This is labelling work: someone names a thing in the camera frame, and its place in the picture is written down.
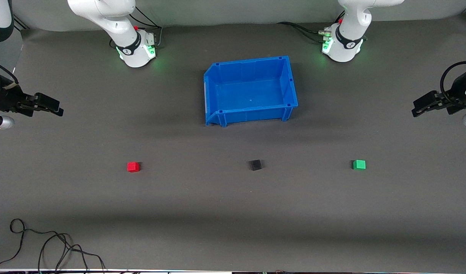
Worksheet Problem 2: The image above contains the dark grey table mat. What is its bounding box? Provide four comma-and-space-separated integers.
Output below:
0, 13, 466, 271

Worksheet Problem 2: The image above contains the blue plastic storage bin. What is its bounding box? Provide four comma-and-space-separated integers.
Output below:
203, 56, 298, 127

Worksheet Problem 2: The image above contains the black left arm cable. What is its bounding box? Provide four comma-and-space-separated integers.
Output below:
440, 61, 466, 106

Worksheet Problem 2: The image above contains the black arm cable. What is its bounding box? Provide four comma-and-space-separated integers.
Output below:
440, 61, 466, 106
0, 59, 19, 85

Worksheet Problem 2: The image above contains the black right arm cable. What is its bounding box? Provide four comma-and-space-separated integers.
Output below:
0, 59, 19, 85

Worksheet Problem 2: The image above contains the dark metal frame rail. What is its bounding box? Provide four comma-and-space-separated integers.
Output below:
12, 15, 30, 32

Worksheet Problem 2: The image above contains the black right base cable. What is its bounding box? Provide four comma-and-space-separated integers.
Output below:
109, 6, 163, 49

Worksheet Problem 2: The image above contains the black base cable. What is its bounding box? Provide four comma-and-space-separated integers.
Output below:
109, 6, 163, 49
277, 21, 331, 43

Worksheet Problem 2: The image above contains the loose thin black cable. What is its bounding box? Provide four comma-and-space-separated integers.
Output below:
0, 218, 106, 271

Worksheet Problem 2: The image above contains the black left base cable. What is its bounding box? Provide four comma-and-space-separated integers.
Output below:
277, 21, 331, 43

